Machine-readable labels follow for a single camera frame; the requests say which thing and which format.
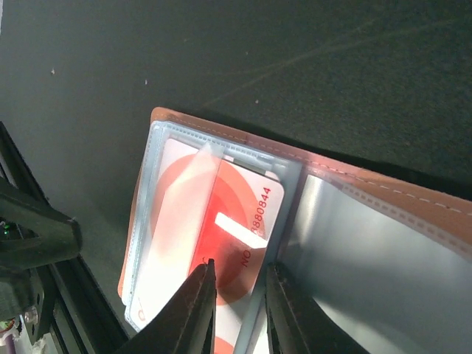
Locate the pink leather card holder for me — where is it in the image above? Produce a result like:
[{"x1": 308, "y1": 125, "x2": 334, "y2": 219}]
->
[{"x1": 118, "y1": 108, "x2": 471, "y2": 353}]

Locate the red circle card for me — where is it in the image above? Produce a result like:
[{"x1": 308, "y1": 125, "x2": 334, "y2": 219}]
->
[{"x1": 128, "y1": 138, "x2": 284, "y2": 353}]

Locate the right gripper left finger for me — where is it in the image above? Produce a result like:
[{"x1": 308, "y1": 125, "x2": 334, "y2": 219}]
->
[{"x1": 116, "y1": 259, "x2": 217, "y2": 354}]

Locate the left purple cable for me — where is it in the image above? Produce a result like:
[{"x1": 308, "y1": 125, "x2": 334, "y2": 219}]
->
[{"x1": 0, "y1": 324, "x2": 19, "y2": 354}]

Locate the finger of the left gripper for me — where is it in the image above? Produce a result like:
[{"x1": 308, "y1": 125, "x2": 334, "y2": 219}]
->
[{"x1": 1, "y1": 186, "x2": 82, "y2": 269}]

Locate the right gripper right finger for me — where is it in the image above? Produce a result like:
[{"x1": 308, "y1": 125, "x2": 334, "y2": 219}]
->
[{"x1": 265, "y1": 262, "x2": 367, "y2": 354}]

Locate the black aluminium rail front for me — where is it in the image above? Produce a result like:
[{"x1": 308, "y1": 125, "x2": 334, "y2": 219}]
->
[{"x1": 1, "y1": 126, "x2": 129, "y2": 353}]

